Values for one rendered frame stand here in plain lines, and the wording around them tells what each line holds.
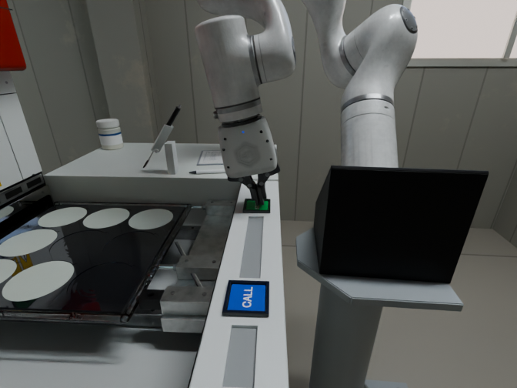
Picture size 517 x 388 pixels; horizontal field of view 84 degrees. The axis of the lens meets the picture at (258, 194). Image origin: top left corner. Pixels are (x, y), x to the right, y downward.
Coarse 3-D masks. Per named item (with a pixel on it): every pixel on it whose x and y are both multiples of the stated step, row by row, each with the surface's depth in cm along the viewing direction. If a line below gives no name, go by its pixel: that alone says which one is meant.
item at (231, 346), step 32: (256, 224) 55; (224, 256) 45; (256, 256) 45; (224, 288) 38; (224, 320) 34; (256, 320) 34; (224, 352) 30; (256, 352) 30; (192, 384) 27; (224, 384) 27; (256, 384) 27; (288, 384) 27
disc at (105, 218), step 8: (112, 208) 73; (120, 208) 73; (88, 216) 69; (96, 216) 69; (104, 216) 69; (112, 216) 69; (120, 216) 69; (88, 224) 66; (96, 224) 66; (104, 224) 66; (112, 224) 66
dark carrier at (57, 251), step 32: (32, 224) 66; (0, 256) 55; (32, 256) 55; (64, 256) 55; (96, 256) 55; (128, 256) 55; (0, 288) 47; (64, 288) 47; (96, 288) 47; (128, 288) 47
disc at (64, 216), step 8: (64, 208) 73; (72, 208) 73; (80, 208) 73; (48, 216) 69; (56, 216) 69; (64, 216) 69; (72, 216) 69; (80, 216) 69; (40, 224) 66; (48, 224) 66; (56, 224) 66; (64, 224) 66
